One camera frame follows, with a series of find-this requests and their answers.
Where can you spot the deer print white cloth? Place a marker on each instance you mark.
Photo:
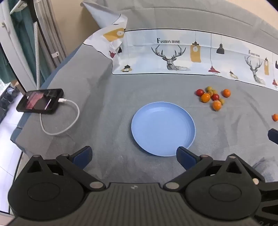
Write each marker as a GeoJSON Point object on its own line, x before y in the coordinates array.
{"type": "Point", "coordinates": [141, 54]}

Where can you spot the teal curtain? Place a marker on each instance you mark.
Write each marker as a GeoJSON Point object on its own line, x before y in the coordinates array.
{"type": "Point", "coordinates": [21, 39]}

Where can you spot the blue plastic plate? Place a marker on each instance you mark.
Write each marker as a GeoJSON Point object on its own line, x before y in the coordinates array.
{"type": "Point", "coordinates": [162, 128]}

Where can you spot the black rod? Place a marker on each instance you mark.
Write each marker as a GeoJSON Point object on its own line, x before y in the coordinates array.
{"type": "Point", "coordinates": [33, 10]}

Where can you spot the white curtain clip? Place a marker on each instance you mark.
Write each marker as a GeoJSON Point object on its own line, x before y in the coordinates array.
{"type": "Point", "coordinates": [55, 54]}

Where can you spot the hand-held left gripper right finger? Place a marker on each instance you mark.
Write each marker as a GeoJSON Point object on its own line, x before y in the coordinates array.
{"type": "Point", "coordinates": [184, 157]}

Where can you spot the yellow lemon top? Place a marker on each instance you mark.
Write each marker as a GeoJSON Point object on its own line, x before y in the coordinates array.
{"type": "Point", "coordinates": [209, 88]}

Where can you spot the black smartphone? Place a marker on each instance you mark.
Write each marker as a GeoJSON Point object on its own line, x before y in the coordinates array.
{"type": "Point", "coordinates": [39, 101]}

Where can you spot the grey curtain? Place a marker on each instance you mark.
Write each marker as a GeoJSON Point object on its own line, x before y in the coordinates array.
{"type": "Point", "coordinates": [52, 32]}

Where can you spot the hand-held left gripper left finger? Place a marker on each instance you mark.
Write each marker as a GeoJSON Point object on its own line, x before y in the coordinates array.
{"type": "Point", "coordinates": [82, 156]}

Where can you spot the white window frame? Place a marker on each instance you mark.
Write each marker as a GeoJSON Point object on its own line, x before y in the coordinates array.
{"type": "Point", "coordinates": [23, 78]}

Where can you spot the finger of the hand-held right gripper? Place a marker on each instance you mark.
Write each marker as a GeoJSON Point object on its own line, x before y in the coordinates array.
{"type": "Point", "coordinates": [274, 135]}
{"type": "Point", "coordinates": [268, 186]}

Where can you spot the pale blue cloth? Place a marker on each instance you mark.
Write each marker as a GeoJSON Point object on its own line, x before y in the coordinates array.
{"type": "Point", "coordinates": [267, 169]}

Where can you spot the red cherry tomato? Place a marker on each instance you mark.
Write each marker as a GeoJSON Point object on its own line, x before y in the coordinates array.
{"type": "Point", "coordinates": [215, 97]}
{"type": "Point", "coordinates": [199, 92]}

